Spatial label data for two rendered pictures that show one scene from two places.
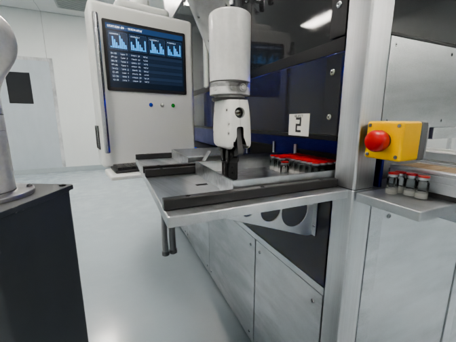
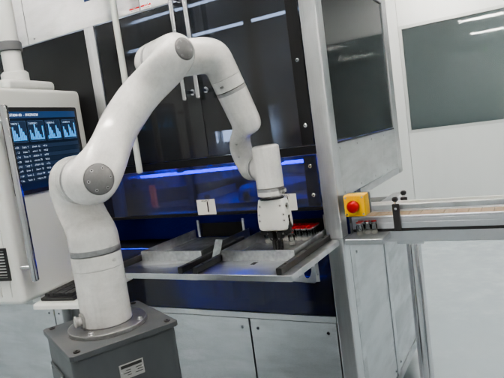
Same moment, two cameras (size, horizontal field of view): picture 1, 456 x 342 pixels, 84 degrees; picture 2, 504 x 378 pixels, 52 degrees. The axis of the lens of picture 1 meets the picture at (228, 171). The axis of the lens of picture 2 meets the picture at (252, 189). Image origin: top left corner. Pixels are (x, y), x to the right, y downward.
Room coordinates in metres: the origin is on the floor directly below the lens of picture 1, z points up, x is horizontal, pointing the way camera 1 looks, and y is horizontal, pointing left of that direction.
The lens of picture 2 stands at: (-0.67, 0.99, 1.28)
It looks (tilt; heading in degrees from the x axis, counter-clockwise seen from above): 6 degrees down; 323
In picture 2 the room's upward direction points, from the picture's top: 8 degrees counter-clockwise
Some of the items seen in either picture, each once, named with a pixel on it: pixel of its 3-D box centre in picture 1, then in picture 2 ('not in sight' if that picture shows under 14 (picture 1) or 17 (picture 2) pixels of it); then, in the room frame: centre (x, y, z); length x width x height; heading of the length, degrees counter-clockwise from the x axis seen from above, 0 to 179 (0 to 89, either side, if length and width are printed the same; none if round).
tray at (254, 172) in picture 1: (269, 170); (279, 241); (0.67, -0.11, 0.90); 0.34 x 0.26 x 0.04; 114
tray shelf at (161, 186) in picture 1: (222, 171); (228, 255); (0.80, 0.02, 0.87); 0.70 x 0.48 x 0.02; 24
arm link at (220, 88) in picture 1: (230, 91); (271, 192); (0.54, 0.00, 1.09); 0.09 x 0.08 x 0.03; 24
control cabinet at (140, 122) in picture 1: (144, 89); (34, 185); (1.42, 0.45, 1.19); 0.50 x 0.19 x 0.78; 123
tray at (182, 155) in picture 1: (221, 155); (198, 243); (0.98, 0.02, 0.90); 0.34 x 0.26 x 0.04; 114
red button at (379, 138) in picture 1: (378, 140); (353, 206); (0.47, -0.28, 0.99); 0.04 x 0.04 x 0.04; 24
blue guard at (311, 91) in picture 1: (203, 110); (109, 196); (1.47, 0.14, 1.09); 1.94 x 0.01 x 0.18; 24
